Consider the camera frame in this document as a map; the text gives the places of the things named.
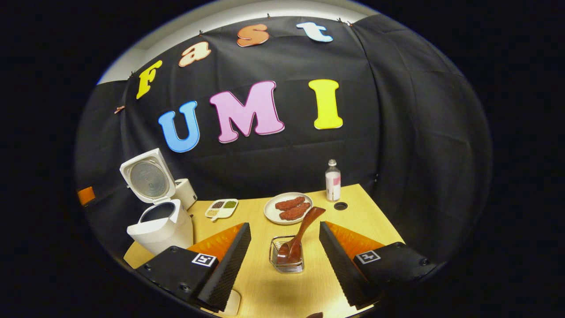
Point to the clear bottle pink label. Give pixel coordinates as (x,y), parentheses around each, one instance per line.
(333,187)

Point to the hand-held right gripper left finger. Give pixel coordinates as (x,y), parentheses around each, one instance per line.
(225,269)

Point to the black table grommet hole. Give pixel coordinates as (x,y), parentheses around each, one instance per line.
(340,206)

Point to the red meat piece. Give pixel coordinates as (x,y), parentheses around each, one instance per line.
(289,203)
(295,212)

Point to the brown wooden spoon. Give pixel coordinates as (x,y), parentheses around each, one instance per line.
(304,225)

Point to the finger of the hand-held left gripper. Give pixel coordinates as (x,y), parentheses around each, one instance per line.
(86,196)

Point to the flat white tray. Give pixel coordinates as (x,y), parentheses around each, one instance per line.
(233,304)

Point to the white divided rice dish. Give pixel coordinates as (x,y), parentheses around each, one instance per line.
(220,213)

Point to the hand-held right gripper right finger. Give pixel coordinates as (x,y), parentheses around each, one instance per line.
(342,269)

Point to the round white plate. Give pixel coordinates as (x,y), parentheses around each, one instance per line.
(271,212)

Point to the white rice cooker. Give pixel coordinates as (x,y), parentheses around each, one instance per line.
(163,229)

